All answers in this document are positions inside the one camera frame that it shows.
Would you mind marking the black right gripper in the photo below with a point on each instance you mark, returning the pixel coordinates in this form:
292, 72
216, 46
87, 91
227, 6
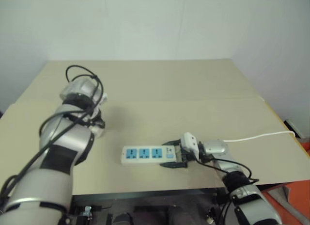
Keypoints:
185, 154

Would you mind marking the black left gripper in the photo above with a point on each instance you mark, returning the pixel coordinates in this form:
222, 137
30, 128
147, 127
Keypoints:
97, 121

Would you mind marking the white power strip blue sockets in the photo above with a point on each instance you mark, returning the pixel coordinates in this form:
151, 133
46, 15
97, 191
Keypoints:
145, 154

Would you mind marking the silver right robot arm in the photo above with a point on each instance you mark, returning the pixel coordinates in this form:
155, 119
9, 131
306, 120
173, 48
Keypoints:
252, 200

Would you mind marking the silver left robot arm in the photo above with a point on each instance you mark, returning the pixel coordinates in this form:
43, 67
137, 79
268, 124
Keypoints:
58, 142

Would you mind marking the small dark rounded shape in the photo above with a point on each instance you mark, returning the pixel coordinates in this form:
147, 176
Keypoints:
123, 219

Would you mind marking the orange object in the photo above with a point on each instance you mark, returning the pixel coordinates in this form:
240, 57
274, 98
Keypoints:
306, 148

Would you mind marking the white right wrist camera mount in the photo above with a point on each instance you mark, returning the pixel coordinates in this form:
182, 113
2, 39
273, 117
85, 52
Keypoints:
189, 140

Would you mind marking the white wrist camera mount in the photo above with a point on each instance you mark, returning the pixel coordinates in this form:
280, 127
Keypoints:
104, 99
189, 140

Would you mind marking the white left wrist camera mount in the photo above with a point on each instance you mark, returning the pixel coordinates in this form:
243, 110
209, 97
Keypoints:
104, 99

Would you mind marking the black table frame bar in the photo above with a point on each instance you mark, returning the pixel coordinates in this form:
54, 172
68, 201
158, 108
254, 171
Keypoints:
145, 194

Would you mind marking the silver metal bracket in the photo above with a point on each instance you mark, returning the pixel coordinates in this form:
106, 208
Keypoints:
87, 211

